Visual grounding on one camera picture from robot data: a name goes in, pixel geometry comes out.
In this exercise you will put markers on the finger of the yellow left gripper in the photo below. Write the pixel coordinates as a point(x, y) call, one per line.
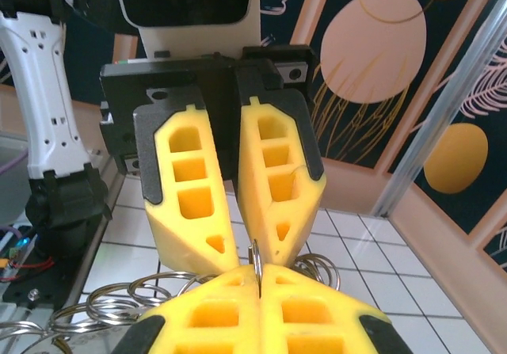
point(214, 211)
point(253, 219)

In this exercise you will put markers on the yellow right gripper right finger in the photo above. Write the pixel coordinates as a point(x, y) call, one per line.
point(273, 322)

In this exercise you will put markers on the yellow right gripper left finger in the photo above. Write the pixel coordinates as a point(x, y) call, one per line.
point(245, 322)

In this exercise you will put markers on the steel keyring bunch with plates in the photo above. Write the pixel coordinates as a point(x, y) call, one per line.
point(255, 259)

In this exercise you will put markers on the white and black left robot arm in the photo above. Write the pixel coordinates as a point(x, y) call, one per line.
point(43, 92)

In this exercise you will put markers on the grey metal sheet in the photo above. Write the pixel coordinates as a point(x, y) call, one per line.
point(12, 195)

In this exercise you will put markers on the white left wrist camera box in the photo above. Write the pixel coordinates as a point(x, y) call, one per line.
point(190, 9)

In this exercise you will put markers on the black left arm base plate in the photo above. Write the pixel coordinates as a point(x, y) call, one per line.
point(59, 279)

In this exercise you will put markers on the aluminium corner post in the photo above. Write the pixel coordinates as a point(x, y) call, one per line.
point(435, 100)

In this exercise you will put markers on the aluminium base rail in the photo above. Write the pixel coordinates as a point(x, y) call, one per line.
point(20, 311)

